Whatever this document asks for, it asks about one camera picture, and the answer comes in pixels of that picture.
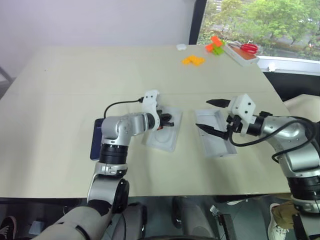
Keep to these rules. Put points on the white tray with red scissors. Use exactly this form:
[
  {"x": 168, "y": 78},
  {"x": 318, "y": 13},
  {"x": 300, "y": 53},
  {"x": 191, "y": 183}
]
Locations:
[{"x": 241, "y": 58}]

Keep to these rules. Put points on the small orange building block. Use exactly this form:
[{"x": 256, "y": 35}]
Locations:
[{"x": 209, "y": 48}]

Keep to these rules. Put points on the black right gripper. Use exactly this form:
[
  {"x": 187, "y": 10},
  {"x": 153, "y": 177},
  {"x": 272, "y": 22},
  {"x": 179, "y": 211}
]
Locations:
[{"x": 231, "y": 125}]

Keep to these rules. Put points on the white sneaker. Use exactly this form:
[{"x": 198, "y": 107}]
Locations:
[{"x": 276, "y": 222}]

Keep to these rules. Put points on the white box tray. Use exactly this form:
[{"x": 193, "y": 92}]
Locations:
[{"x": 215, "y": 147}]

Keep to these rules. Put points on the large orange building block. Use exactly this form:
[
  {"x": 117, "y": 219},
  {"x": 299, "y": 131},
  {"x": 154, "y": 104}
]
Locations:
[{"x": 217, "y": 41}]

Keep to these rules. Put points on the white window sill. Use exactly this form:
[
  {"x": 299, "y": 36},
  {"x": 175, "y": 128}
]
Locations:
[{"x": 295, "y": 63}]

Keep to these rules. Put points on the black window frame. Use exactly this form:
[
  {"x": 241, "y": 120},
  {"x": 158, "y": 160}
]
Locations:
[{"x": 197, "y": 20}]

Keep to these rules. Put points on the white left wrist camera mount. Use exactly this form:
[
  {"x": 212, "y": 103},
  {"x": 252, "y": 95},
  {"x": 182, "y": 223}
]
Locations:
[{"x": 151, "y": 96}]

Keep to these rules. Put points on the black metal clamp bracket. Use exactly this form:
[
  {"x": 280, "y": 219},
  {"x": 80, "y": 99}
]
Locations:
[{"x": 225, "y": 222}]

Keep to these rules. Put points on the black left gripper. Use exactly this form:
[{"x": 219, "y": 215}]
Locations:
[{"x": 161, "y": 121}]

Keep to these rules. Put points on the small white object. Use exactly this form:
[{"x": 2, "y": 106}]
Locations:
[{"x": 271, "y": 67}]

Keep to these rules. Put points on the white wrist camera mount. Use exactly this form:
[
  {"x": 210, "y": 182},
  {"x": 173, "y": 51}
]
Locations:
[
  {"x": 151, "y": 96},
  {"x": 242, "y": 105}
]

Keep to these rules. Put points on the white earbuds case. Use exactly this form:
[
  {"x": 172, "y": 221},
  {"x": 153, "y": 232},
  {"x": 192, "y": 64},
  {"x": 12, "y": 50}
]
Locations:
[{"x": 180, "y": 47}]

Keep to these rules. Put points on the dark blue phone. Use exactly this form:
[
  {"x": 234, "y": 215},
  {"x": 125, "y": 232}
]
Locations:
[{"x": 96, "y": 140}]

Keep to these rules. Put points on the yellow building block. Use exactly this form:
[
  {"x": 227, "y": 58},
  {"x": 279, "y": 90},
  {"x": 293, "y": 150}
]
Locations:
[
  {"x": 199, "y": 61},
  {"x": 186, "y": 61},
  {"x": 192, "y": 58}
]

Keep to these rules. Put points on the black sneaker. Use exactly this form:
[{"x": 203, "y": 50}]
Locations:
[{"x": 7, "y": 228}]

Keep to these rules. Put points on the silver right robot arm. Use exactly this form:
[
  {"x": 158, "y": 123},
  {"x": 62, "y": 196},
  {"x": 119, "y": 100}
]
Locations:
[{"x": 280, "y": 127}]

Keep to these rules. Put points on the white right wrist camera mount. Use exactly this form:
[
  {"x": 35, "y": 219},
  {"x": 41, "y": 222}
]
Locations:
[{"x": 242, "y": 105}]

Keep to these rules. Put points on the green building block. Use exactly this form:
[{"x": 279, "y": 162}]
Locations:
[{"x": 218, "y": 50}]

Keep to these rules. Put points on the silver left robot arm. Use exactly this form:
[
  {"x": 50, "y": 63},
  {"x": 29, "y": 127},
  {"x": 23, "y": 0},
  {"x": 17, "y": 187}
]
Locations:
[{"x": 117, "y": 127}]

